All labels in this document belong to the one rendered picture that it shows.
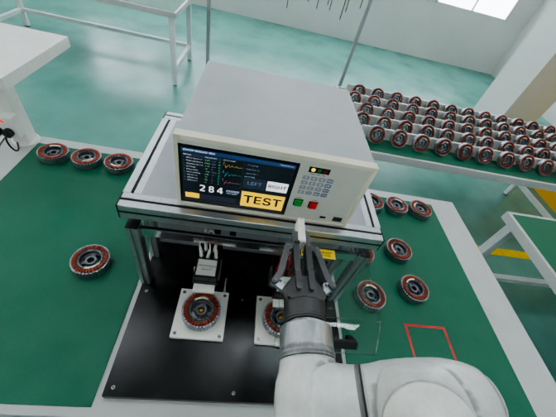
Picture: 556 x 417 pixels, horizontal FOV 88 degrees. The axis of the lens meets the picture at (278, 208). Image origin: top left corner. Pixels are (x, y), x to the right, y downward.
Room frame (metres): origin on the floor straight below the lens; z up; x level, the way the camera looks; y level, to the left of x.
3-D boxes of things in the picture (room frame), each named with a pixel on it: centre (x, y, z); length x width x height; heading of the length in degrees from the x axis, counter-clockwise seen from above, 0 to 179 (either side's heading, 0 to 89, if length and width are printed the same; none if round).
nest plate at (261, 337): (0.39, -0.10, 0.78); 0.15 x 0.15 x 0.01; 12
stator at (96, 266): (0.41, 0.53, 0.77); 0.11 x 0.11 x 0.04
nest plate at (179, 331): (0.34, 0.13, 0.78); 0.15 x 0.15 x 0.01; 12
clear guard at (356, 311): (0.41, -0.16, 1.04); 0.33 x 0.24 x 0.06; 12
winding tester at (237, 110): (0.68, 0.07, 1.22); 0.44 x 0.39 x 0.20; 102
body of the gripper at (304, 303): (0.26, -0.09, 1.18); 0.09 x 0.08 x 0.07; 12
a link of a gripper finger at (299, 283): (0.33, -0.07, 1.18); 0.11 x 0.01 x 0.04; 13
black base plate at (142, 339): (0.38, 0.02, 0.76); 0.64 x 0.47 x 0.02; 102
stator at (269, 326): (0.39, -0.10, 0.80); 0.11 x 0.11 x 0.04
